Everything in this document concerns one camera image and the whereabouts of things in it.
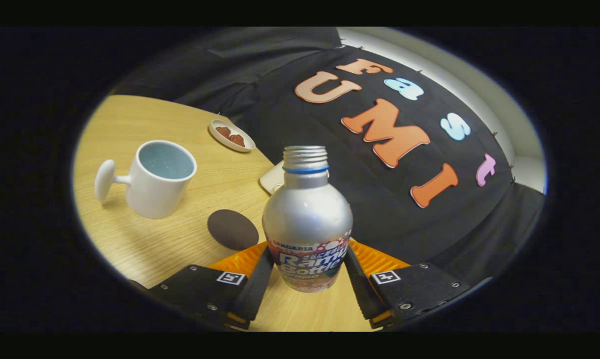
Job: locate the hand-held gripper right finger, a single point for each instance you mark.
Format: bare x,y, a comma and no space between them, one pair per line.
360,289

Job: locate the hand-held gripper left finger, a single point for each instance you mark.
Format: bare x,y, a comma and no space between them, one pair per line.
257,289

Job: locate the dark brown round coaster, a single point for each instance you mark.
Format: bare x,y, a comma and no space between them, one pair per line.
232,229

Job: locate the silver juice bottle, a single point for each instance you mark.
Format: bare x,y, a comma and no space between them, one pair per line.
305,219

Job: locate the white cup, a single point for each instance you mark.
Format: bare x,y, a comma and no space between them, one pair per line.
153,194

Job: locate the wooden table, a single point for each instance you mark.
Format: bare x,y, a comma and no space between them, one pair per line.
180,249

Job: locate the white toaster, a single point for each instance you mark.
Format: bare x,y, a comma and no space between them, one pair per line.
272,179

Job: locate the red-brown food piece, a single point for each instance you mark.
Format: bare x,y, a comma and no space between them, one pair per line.
224,132
237,140

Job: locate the small white plate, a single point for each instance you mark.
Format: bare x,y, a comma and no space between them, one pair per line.
220,139

